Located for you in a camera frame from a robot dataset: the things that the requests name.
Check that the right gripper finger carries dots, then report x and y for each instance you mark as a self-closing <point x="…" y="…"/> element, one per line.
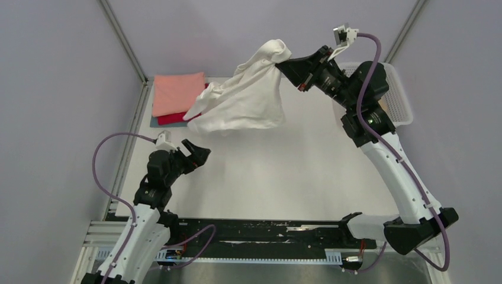
<point x="303" y="61"/>
<point x="297" y="73"/>

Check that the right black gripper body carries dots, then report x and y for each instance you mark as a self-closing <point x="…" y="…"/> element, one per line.
<point x="326" y="77"/>

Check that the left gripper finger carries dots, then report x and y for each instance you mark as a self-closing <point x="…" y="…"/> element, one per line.
<point x="189" y="146"/>
<point x="199" y="155"/>

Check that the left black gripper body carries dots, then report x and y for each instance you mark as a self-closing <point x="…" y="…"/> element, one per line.
<point x="180" y="164"/>

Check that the white t-shirt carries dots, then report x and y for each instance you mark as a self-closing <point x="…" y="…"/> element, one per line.
<point x="250" y="99"/>

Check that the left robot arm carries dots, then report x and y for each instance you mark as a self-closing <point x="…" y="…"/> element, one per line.
<point x="149" y="226"/>

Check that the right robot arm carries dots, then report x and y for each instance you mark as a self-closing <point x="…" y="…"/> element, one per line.
<point x="420" y="216"/>

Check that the folded red t-shirt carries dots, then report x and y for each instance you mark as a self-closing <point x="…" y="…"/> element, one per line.
<point x="172" y="118"/>

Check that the folded teal t-shirt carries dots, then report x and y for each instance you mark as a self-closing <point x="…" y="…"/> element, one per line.
<point x="154" y="124"/>

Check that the folded salmon pink t-shirt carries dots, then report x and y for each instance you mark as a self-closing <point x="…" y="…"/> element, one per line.
<point x="179" y="82"/>

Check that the beige t-shirt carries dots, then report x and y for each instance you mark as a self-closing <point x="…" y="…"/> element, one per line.
<point x="382" y="102"/>

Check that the white plastic laundry basket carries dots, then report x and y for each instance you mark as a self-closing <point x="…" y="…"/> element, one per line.
<point x="396" y="97"/>

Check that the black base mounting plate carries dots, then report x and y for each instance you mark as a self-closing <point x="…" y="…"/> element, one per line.
<point x="265" y="239"/>

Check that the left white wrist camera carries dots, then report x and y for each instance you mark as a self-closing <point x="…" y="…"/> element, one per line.
<point x="163" y="142"/>

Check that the right aluminium frame post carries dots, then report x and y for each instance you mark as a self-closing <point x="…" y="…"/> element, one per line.
<point x="409" y="23"/>

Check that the aluminium frame post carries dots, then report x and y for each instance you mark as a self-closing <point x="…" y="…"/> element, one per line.
<point x="122" y="38"/>
<point x="409" y="23"/>

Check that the left aluminium frame post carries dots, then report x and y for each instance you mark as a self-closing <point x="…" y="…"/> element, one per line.
<point x="122" y="38"/>

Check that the white slotted cable duct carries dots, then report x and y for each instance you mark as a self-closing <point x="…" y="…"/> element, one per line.
<point x="331" y="258"/>

